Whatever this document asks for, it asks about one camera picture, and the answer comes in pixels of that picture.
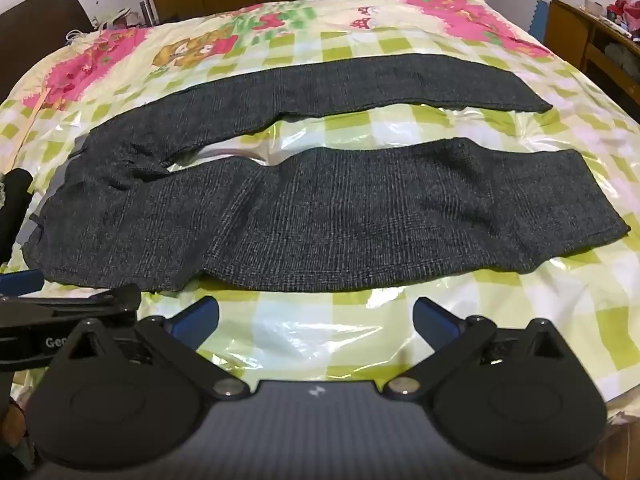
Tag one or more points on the blue foam mat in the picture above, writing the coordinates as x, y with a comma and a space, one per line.
537, 22

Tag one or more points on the dark grey checked pants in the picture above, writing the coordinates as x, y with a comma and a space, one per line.
350, 220

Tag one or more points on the white bag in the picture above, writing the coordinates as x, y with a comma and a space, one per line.
120, 19

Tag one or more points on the red toys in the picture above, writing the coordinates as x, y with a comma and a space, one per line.
622, 10

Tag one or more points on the dark brown headboard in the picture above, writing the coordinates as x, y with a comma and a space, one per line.
45, 25

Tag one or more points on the checked printed bed cover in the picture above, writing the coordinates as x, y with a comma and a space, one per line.
310, 320

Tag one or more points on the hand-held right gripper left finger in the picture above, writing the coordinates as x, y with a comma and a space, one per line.
197, 317

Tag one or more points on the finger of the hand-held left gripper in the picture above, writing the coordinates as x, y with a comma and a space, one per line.
20, 282
75, 305

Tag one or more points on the thin wooden stick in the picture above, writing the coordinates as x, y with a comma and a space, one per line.
30, 127

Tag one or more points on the black folded cloth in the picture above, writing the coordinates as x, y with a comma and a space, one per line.
15, 200

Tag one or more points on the wooden desk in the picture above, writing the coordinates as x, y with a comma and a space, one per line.
570, 30

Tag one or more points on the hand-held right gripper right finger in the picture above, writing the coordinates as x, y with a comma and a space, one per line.
434, 317

